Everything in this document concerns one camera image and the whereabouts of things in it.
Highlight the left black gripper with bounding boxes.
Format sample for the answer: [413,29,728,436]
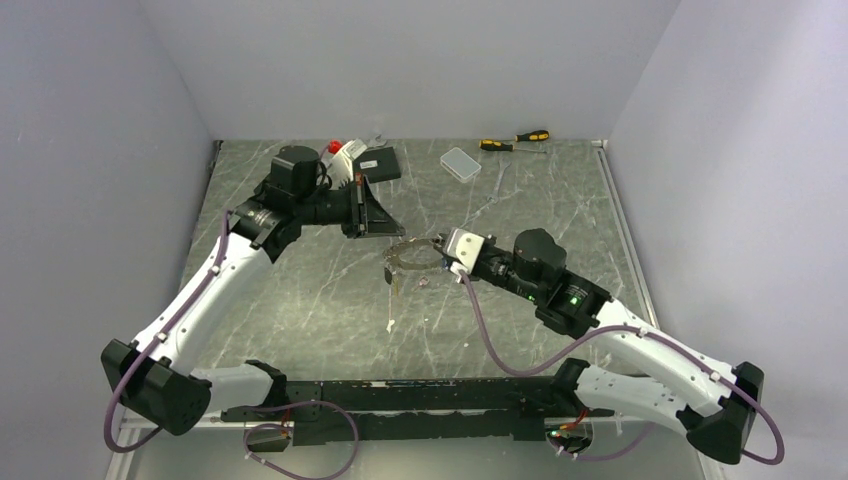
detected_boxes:
[296,173,405,239]

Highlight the large metal keyring with rings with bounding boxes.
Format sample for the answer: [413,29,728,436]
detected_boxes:
[383,237,444,285]

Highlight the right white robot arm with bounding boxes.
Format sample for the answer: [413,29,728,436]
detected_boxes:
[452,229,785,465]

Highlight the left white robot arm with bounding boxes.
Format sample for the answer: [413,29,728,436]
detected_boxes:
[101,145,405,436]

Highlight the black flat box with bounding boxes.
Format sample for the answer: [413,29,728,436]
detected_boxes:
[353,146,402,184]

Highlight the silver wrench back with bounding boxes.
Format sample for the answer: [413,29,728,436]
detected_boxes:
[366,135,387,148]

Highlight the silver wrench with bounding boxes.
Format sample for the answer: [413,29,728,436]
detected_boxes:
[366,135,387,148]
[487,159,511,204]

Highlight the clear plastic box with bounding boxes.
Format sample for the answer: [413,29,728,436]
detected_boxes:
[440,147,482,184]

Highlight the silver wrench right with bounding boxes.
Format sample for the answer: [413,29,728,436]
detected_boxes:
[487,159,511,204]

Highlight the yellow black screwdriver lower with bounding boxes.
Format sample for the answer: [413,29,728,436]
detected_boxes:
[479,139,547,154]

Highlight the yellow black screwdriver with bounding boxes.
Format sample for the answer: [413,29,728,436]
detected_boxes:
[514,130,550,142]
[479,139,547,154]

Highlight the yellow black screwdriver upper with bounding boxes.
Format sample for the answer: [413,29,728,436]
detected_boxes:
[514,130,550,142]

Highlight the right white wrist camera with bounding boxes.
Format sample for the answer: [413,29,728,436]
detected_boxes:
[442,228,496,277]

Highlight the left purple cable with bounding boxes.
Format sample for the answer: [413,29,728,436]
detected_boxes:
[102,210,233,455]

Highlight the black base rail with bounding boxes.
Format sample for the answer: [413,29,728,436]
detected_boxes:
[221,376,612,446]

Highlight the aluminium frame rail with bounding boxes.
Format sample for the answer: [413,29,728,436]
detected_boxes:
[591,139,709,422]

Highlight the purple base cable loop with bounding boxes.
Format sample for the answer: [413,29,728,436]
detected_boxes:
[242,399,360,480]

